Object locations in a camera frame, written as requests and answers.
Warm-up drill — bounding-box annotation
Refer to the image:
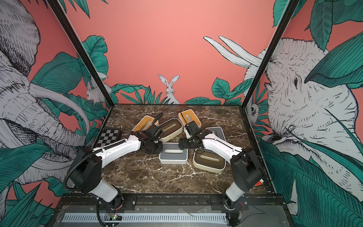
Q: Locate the black left frame post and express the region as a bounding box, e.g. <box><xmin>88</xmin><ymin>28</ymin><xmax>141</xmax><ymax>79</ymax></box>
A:
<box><xmin>47</xmin><ymin>0</ymin><xmax>114</xmax><ymax>108</ymax></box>

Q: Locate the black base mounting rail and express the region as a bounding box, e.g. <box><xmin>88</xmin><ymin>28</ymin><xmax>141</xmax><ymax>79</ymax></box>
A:
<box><xmin>56</xmin><ymin>193</ymin><xmax>288</xmax><ymax>212</ymax></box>

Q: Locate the small circuit board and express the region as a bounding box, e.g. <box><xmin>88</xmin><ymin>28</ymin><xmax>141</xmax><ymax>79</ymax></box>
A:
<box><xmin>105</xmin><ymin>214</ymin><xmax>123</xmax><ymax>222</ymax></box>

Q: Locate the wood lid white tissue box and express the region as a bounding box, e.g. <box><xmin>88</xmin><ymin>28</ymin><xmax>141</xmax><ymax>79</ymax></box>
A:
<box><xmin>178</xmin><ymin>109</ymin><xmax>202</xmax><ymax>137</ymax></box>

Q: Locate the dark brown lid tissue box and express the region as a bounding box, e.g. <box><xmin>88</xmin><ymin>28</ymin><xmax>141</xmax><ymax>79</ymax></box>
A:
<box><xmin>193</xmin><ymin>148</ymin><xmax>226</xmax><ymax>174</ymax></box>
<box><xmin>158</xmin><ymin>118</ymin><xmax>183</xmax><ymax>142</ymax></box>

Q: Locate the white slotted cable duct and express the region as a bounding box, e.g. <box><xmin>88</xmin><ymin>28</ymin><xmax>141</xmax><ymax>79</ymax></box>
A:
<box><xmin>61</xmin><ymin>213</ymin><xmax>227</xmax><ymax>224</ymax></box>

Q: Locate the black frame post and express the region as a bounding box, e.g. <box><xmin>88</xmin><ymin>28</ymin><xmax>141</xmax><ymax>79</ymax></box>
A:
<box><xmin>47</xmin><ymin>0</ymin><xmax>114</xmax><ymax>108</ymax></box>
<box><xmin>240</xmin><ymin>0</ymin><xmax>301</xmax><ymax>108</ymax></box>

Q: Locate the grey lid white tissue box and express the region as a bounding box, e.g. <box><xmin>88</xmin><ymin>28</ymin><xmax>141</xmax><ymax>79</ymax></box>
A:
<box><xmin>159</xmin><ymin>142</ymin><xmax>189</xmax><ymax>165</ymax></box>

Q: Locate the checkerboard calibration plate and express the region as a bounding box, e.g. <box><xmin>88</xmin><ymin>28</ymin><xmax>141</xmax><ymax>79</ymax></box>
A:
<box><xmin>94</xmin><ymin>127</ymin><xmax>122</xmax><ymax>148</ymax></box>

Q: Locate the black right frame post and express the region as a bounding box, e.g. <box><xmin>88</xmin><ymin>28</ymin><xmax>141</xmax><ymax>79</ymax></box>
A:
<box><xmin>240</xmin><ymin>0</ymin><xmax>301</xmax><ymax>108</ymax></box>

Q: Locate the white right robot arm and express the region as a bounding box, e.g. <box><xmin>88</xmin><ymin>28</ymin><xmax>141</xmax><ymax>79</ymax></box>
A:
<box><xmin>178</xmin><ymin>131</ymin><xmax>264</xmax><ymax>202</ymax></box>

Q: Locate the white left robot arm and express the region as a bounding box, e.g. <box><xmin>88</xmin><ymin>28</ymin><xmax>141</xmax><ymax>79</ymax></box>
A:
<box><xmin>63</xmin><ymin>124</ymin><xmax>164</xmax><ymax>207</ymax></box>

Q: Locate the colourful puzzle cube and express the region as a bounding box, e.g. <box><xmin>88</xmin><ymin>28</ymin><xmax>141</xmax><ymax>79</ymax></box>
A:
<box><xmin>254</xmin><ymin>179</ymin><xmax>264</xmax><ymax>187</ymax></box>

